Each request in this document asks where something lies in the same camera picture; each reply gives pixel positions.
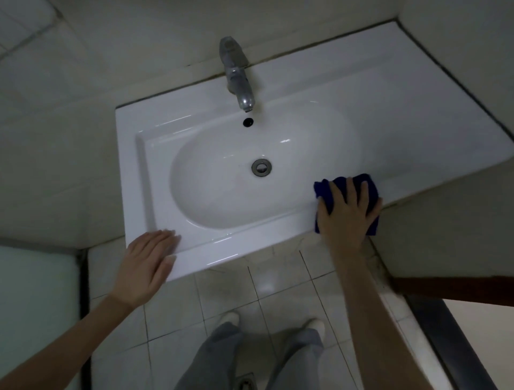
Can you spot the person's right hand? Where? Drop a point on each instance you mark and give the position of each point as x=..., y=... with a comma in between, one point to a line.
x=347, y=225

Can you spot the person's left hand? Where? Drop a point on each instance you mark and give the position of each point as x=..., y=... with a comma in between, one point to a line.
x=144, y=265

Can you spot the small blue cleaning cloth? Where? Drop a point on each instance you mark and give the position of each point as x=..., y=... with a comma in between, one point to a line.
x=373, y=192

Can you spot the white ceramic sink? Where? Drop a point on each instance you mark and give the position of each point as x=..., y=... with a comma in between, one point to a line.
x=401, y=120

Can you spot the person's right forearm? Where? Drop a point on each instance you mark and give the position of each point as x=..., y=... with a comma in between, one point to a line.
x=377, y=321

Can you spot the person's left forearm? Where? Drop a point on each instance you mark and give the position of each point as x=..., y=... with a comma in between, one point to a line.
x=60, y=349

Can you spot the metal sink drain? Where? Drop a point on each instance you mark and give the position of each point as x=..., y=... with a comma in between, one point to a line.
x=262, y=167

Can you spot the white shoe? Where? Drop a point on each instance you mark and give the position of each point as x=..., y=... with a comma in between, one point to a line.
x=316, y=324
x=229, y=318

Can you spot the frosted glass partition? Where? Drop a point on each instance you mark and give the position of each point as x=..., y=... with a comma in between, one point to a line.
x=36, y=305

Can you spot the grey trousers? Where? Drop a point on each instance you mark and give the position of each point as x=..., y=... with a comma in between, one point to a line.
x=217, y=357

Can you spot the metal floor drain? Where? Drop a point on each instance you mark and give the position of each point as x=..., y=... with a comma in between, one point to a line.
x=245, y=381

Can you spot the dark door threshold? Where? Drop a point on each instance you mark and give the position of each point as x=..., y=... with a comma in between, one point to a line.
x=449, y=345

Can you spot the chrome faucet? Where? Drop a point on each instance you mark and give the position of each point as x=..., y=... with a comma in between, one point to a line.
x=237, y=76

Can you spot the brown wooden door frame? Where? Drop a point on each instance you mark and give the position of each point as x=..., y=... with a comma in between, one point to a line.
x=462, y=290

